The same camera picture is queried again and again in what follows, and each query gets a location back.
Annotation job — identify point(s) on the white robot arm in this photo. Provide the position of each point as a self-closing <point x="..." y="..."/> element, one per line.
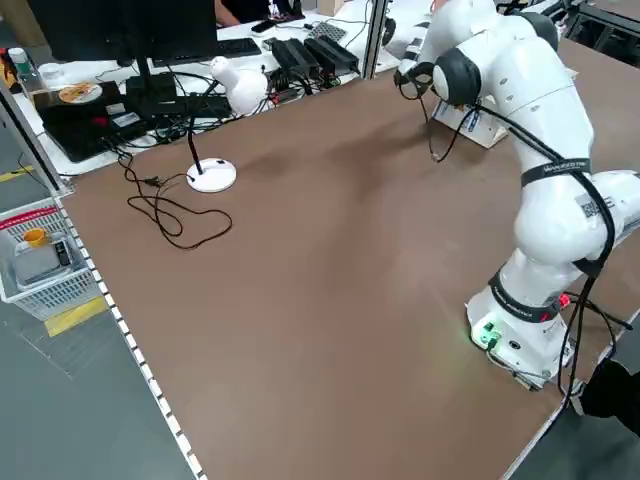
<point x="540" y="125"/>

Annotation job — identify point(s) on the white desk lamp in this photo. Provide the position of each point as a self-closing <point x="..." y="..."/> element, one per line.
<point x="240" y="87"/>

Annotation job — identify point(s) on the dark finned power supply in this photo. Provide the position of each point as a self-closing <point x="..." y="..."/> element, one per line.
<point x="330" y="52"/>
<point x="295" y="55"/>

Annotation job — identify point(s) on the black keyboard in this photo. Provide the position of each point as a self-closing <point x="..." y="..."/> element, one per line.
<point x="240" y="47"/>

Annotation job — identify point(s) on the checker pattern pad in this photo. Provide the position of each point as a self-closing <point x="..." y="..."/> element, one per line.
<point x="327" y="30"/>

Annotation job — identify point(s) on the white side desk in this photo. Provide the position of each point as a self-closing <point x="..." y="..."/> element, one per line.
<point x="290" y="30"/>

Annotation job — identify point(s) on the black phone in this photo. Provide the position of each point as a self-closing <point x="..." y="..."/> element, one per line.
<point x="263" y="26"/>

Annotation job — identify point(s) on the black handset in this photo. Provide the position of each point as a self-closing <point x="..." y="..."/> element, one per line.
<point x="61" y="252"/>

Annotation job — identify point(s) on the black equipment case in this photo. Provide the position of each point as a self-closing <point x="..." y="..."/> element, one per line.
<point x="75" y="130"/>

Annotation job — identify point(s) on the white plastic basket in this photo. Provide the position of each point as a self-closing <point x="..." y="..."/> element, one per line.
<point x="50" y="295"/>

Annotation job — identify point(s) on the round orange white disc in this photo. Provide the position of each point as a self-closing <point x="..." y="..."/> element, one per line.
<point x="80" y="94"/>

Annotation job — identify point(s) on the yellow cup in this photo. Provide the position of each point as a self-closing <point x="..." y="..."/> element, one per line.
<point x="35" y="239"/>

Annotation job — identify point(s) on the grey box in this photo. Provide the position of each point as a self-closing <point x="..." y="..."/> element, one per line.
<point x="35" y="267"/>

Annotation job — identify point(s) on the black computer monitor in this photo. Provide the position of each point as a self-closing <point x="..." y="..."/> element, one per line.
<point x="125" y="25"/>

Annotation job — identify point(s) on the white round tub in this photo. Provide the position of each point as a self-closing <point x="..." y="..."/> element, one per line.
<point x="51" y="75"/>

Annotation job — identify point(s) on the aluminium profile post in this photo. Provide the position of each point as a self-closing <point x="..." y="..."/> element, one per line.
<point x="374" y="40"/>

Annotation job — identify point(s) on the aluminium frame rail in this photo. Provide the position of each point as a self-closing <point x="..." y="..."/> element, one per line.
<point x="35" y="137"/>

